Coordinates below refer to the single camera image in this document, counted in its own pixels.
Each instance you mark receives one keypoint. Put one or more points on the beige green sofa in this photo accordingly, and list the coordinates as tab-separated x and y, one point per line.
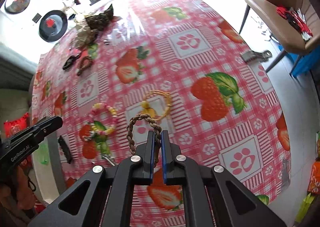
17	76

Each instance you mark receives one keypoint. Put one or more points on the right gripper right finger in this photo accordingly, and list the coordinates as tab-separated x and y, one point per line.
172	173

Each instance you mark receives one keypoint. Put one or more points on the black round washer door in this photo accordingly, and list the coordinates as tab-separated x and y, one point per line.
53	26

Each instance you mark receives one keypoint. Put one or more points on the dark leopard scrunchie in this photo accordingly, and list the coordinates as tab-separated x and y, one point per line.
101	20

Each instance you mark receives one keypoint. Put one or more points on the white shallow cardboard box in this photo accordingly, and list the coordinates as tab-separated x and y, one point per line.
49	178

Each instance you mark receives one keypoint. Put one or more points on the black snap hair clip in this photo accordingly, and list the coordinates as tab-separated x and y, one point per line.
64	151

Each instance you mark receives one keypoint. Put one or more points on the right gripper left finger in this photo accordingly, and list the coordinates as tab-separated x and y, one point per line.
146	151

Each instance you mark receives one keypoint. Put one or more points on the blue storage box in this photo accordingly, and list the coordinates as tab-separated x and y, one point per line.
302	63

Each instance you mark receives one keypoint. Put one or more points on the round framed wall picture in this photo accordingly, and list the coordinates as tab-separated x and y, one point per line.
16	6

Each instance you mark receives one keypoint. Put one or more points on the red embroidered cushion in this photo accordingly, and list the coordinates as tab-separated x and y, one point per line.
15	126

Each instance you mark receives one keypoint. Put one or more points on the red black cloth on chair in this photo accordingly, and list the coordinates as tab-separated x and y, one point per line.
297	20

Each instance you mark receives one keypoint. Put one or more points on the white polka dot scrunchie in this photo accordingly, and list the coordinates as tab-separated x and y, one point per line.
84	37

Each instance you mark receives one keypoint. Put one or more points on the tan dining chair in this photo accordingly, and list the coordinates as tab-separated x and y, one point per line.
289	38

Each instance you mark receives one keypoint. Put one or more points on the strawberry plaid tablecloth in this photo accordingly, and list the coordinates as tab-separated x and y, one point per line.
159	65

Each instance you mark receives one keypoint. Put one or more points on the green translucent bangle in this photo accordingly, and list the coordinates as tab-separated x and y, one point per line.
42	154

